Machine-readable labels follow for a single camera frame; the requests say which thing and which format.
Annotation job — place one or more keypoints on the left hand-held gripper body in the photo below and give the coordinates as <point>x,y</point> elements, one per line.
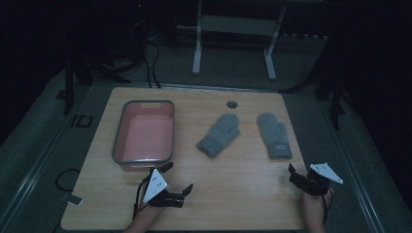
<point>155,186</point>

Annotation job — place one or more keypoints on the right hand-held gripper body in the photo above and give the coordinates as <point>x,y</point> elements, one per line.
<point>315,184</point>

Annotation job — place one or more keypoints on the person's right hand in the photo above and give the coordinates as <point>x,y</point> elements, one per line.
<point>314,210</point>

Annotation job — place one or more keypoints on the person's left hand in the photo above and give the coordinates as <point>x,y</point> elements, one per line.
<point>144,220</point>

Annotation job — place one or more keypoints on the pink basin with grey rim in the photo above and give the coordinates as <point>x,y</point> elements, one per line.
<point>145,136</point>

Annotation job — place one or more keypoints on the grey mitten with label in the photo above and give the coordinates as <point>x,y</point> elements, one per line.
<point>274,136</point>

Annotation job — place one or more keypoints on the plain grey mitten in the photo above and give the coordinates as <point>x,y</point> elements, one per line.
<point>220,134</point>

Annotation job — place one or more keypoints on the black tripod stand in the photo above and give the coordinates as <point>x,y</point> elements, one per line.
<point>335,103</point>
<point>68,87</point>

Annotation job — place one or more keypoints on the grey tape strip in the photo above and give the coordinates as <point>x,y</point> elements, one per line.
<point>74,199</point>

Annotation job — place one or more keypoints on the round grey table grommet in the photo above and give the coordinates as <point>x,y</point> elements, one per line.
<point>232,104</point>

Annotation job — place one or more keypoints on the white metal stand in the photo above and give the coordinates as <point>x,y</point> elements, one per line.
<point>239,25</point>

